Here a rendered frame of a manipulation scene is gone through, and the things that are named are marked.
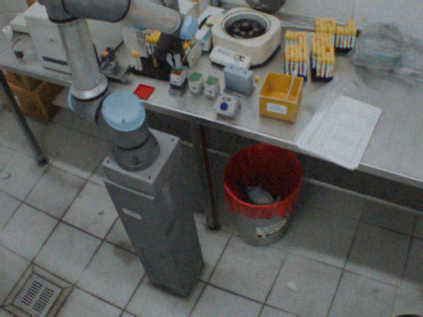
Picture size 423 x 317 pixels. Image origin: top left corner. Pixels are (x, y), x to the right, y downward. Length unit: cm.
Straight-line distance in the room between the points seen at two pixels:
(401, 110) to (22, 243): 203
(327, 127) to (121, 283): 129
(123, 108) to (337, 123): 74
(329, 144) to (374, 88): 36
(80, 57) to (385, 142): 104
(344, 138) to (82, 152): 175
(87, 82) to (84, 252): 131
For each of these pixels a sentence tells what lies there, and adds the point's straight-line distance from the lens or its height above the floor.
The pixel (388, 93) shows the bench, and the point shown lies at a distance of 185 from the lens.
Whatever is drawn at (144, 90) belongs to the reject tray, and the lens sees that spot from 185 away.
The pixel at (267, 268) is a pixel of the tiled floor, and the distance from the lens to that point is 233.
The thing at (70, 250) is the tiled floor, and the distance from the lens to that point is 255.
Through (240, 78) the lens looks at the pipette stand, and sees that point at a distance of 172.
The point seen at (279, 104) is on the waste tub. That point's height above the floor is 95.
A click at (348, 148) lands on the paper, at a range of 161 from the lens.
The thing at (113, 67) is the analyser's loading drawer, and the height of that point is 94.
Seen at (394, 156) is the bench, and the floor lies 87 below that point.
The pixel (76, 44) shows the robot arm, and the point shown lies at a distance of 130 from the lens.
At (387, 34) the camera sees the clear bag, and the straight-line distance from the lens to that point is 189.
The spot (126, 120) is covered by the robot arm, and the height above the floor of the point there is 117.
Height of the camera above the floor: 211
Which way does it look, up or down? 48 degrees down
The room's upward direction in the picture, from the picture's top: 10 degrees counter-clockwise
